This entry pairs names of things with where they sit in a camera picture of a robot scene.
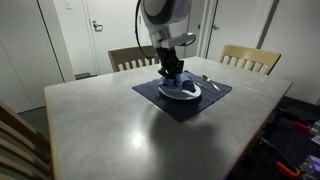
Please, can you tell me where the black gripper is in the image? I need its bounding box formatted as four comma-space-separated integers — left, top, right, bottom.
156, 48, 184, 81

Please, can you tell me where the blue towel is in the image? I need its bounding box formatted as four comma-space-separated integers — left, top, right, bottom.
158, 74, 196, 93

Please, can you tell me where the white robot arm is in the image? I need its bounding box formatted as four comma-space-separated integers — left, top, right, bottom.
140, 0, 196, 79

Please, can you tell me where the silver spoon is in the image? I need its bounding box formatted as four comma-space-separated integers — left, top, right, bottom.
202, 75, 221, 92

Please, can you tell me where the dark blue placemat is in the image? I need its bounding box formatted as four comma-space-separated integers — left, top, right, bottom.
132, 71, 232, 122

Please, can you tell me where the dark wooden chair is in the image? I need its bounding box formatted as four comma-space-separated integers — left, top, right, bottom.
108, 45, 160, 72

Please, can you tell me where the light wooden chair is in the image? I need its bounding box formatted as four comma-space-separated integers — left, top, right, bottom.
219, 45, 281, 75

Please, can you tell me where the wooden chair foreground left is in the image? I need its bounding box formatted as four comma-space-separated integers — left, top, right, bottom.
0, 102, 54, 180

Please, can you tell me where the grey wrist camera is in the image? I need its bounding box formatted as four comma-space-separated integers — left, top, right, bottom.
161, 33, 196, 49

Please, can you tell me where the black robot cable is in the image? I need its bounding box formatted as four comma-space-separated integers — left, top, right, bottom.
134, 0, 160, 61

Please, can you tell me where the white light switch plate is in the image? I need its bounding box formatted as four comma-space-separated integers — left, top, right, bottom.
64, 0, 72, 9

